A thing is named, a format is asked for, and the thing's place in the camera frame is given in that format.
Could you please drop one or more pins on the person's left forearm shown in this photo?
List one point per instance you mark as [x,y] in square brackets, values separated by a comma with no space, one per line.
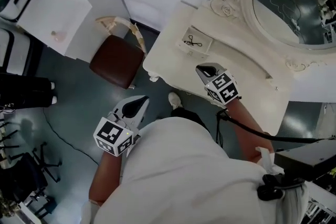
[105,178]

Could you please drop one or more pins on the person's black trouser leg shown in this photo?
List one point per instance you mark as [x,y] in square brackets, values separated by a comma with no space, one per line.
[189,116]

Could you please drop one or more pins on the person's white shirt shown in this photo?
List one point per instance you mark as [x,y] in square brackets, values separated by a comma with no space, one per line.
[183,178]

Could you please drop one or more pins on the person's right forearm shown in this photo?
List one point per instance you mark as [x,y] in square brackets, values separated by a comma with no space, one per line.
[246,123]

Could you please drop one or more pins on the white cabinet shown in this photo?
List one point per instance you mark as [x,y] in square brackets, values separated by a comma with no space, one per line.
[52,5]

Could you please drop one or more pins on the black office chair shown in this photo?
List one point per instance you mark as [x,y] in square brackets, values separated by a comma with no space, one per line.
[23,173]

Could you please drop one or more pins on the cream vanity drawer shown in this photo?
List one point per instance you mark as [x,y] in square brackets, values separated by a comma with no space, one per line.
[204,40]

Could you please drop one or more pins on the black box device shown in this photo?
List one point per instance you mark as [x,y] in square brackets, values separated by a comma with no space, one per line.
[304,162]

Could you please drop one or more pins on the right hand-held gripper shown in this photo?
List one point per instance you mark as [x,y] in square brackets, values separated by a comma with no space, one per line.
[223,86]

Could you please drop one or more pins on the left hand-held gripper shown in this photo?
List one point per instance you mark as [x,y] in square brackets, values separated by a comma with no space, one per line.
[113,135]

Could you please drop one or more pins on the oval mirror cream carved frame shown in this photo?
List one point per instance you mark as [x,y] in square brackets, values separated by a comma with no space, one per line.
[294,2]

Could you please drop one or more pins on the brown cushioned stool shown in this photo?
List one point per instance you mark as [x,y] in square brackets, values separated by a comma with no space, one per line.
[116,61]

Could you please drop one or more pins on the cream carved vanity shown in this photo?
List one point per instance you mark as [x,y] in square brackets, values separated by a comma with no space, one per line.
[181,73]

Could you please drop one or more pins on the white chair black frame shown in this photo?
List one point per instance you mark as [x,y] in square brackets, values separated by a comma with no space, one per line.
[11,49]

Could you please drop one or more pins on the white and black appliance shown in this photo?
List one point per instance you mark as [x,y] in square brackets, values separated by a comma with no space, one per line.
[17,1]

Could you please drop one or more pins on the cream curved chair back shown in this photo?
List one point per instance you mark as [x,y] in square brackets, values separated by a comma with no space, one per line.
[128,27]

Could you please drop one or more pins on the pink perfume bottle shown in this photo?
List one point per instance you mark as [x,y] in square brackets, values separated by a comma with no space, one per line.
[58,35]

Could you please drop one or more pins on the person's white shoe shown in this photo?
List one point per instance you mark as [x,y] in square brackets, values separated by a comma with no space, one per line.
[174,100]
[52,85]
[54,100]

